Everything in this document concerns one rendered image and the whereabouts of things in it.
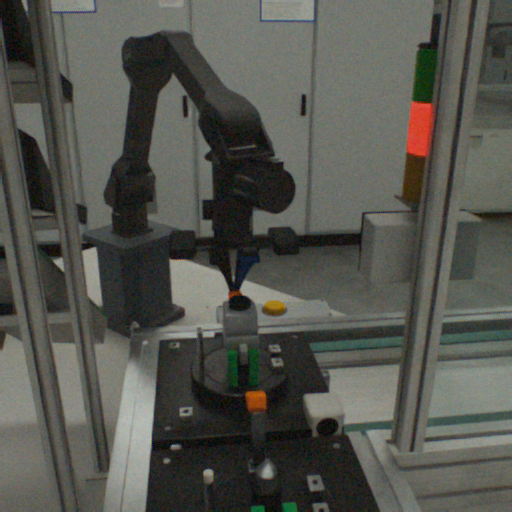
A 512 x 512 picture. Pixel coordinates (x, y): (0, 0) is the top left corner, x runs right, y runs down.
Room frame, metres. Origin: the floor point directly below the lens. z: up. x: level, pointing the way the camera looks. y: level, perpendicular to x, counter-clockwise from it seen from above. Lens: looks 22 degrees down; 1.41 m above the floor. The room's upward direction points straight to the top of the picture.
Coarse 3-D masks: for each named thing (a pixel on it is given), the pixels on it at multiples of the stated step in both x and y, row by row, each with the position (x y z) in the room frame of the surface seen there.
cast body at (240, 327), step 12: (228, 300) 0.63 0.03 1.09; (240, 300) 0.63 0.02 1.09; (252, 300) 0.65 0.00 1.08; (228, 312) 0.61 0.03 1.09; (240, 312) 0.61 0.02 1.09; (252, 312) 0.61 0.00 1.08; (228, 324) 0.60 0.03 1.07; (240, 324) 0.61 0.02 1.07; (252, 324) 0.61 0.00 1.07; (228, 336) 0.60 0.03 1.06; (240, 336) 0.60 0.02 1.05; (252, 336) 0.60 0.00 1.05; (228, 348) 0.60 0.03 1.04; (240, 348) 0.59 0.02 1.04; (252, 348) 0.60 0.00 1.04; (240, 360) 0.58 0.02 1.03
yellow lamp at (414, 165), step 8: (408, 160) 0.54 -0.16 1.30; (416, 160) 0.52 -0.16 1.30; (424, 160) 0.52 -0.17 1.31; (408, 168) 0.53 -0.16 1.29; (416, 168) 0.52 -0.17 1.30; (408, 176) 0.53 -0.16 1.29; (416, 176) 0.52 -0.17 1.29; (408, 184) 0.53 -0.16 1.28; (416, 184) 0.52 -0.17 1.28; (408, 192) 0.53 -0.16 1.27; (416, 192) 0.52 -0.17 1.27; (408, 200) 0.53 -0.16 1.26; (416, 200) 0.52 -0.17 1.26
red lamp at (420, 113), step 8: (416, 104) 0.53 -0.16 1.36; (424, 104) 0.52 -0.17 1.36; (416, 112) 0.53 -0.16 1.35; (424, 112) 0.52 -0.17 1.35; (416, 120) 0.53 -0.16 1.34; (424, 120) 0.52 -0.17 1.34; (416, 128) 0.53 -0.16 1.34; (424, 128) 0.52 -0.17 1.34; (408, 136) 0.54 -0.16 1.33; (416, 136) 0.53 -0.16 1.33; (424, 136) 0.52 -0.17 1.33; (408, 144) 0.54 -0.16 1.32; (416, 144) 0.53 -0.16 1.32; (424, 144) 0.52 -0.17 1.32; (408, 152) 0.54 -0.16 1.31; (416, 152) 0.53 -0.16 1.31; (424, 152) 0.52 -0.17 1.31
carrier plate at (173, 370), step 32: (160, 352) 0.70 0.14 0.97; (192, 352) 0.70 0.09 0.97; (288, 352) 0.70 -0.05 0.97; (160, 384) 0.62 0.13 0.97; (288, 384) 0.62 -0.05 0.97; (320, 384) 0.62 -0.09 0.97; (160, 416) 0.55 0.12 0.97; (224, 416) 0.55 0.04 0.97; (288, 416) 0.55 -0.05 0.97; (160, 448) 0.50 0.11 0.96
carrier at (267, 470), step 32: (192, 448) 0.49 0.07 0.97; (224, 448) 0.49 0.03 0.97; (288, 448) 0.49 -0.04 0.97; (320, 448) 0.49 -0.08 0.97; (352, 448) 0.49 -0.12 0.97; (160, 480) 0.44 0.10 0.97; (192, 480) 0.44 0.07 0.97; (224, 480) 0.42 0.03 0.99; (256, 480) 0.38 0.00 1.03; (288, 480) 0.42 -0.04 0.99; (320, 480) 0.40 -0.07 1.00; (352, 480) 0.44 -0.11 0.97
